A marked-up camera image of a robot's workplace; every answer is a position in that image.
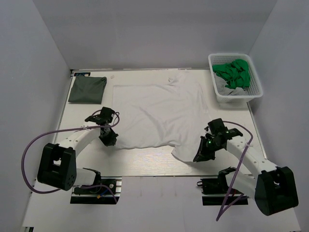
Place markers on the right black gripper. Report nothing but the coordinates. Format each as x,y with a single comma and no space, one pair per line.
203,154

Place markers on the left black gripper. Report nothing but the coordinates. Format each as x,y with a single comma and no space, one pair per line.
111,140

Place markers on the white t shirt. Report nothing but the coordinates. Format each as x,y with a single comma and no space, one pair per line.
157,115

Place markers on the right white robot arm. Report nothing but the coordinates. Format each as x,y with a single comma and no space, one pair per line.
272,187

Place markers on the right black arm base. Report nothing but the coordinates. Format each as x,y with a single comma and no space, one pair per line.
213,194

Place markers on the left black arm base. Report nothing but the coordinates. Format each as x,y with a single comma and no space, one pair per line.
107,193

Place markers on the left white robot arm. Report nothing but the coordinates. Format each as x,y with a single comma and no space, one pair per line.
58,162

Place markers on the folded dark green t shirt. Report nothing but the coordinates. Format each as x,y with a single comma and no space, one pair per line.
87,90

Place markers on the grey t shirt in basket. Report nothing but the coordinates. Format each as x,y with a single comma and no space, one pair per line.
225,91

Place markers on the white plastic basket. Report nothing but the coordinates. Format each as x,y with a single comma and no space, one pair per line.
255,88

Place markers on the crumpled green t shirt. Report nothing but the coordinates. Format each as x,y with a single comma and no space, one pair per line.
236,73

